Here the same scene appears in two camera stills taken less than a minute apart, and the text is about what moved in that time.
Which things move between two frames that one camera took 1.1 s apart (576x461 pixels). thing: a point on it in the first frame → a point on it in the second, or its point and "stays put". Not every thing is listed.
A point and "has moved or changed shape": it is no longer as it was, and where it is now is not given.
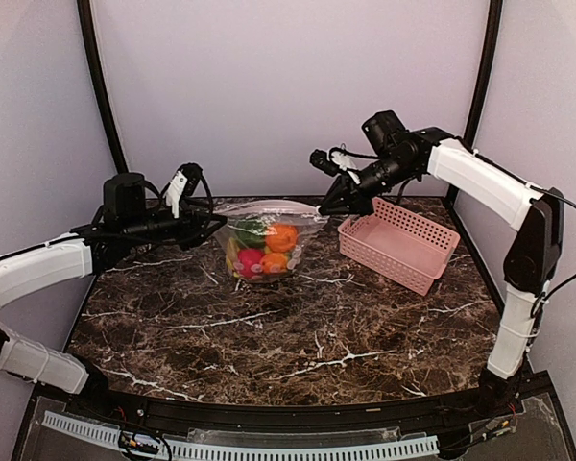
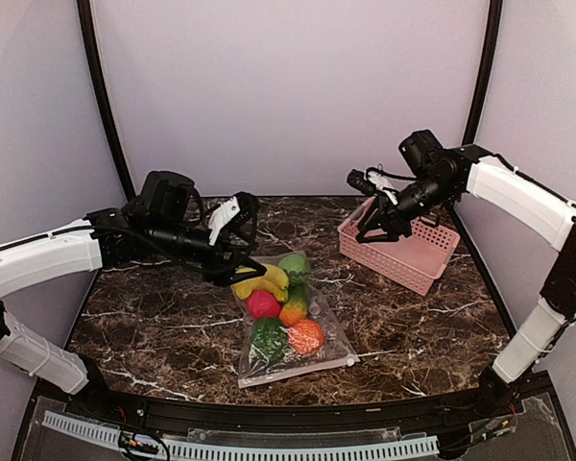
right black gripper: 358,201 → 388,216
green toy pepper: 252,231 → 269,337
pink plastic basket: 397,245 stays put
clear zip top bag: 264,238 → 288,329
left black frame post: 91,48 stays put
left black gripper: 191,234 → 221,268
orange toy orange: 281,237 → 305,336
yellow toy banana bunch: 231,253 has moved or changed shape
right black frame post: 493,40 stays put
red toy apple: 250,261 has moved or changed shape
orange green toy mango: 274,263 → 294,308
